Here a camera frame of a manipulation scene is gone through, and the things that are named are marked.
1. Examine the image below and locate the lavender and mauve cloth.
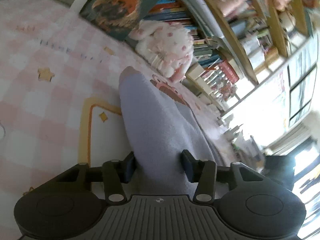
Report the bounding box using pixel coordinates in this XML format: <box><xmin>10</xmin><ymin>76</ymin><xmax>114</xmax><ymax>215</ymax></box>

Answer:
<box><xmin>119</xmin><ymin>67</ymin><xmax>221</xmax><ymax>196</ymax></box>

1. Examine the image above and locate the white wooden bookshelf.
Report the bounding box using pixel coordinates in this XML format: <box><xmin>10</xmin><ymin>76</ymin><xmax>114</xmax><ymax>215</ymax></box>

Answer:
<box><xmin>69</xmin><ymin>0</ymin><xmax>320</xmax><ymax>116</ymax></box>

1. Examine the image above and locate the pink white plush bunny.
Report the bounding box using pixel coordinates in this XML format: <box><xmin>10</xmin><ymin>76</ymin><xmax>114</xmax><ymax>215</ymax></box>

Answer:
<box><xmin>129</xmin><ymin>20</ymin><xmax>194</xmax><ymax>83</ymax></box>

